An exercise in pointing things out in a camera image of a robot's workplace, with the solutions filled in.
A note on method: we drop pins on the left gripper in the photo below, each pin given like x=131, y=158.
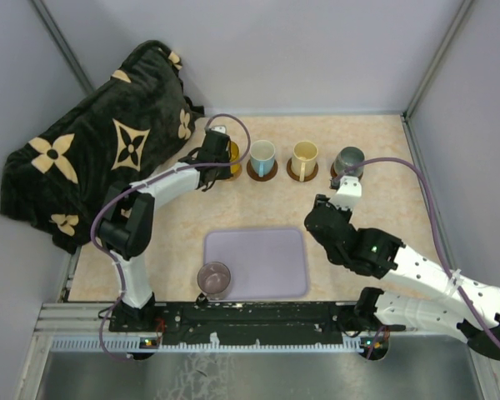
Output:
x=224, y=174

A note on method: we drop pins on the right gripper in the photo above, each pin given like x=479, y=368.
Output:
x=321, y=199

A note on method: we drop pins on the yellow mug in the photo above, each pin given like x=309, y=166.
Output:
x=234, y=151

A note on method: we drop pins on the light woven rattan coaster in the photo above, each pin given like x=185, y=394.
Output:
x=235, y=172

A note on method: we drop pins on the dark wooden coaster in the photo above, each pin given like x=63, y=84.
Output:
x=254, y=176

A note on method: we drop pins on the white mug blue handle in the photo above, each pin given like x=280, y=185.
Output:
x=262, y=157

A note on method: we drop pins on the brown wooden coaster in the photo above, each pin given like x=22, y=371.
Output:
x=296, y=178

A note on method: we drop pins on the cream mug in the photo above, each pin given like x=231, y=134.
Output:
x=304, y=158

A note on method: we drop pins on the grey ceramic mug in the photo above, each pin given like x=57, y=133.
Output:
x=348, y=156

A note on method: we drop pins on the lavender plastic tray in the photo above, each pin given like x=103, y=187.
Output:
x=265, y=263

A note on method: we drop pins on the purple glass mug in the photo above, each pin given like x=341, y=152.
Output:
x=214, y=280

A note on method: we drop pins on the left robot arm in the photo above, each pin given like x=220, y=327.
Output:
x=125, y=229

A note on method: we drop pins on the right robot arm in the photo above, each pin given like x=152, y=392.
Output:
x=455, y=305

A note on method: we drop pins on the black floral blanket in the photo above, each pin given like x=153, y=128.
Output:
x=122, y=132

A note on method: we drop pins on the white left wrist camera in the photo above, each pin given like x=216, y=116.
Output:
x=219, y=129

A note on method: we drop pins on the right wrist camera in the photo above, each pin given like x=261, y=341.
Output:
x=348, y=194

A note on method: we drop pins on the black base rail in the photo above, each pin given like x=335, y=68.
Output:
x=244, y=323

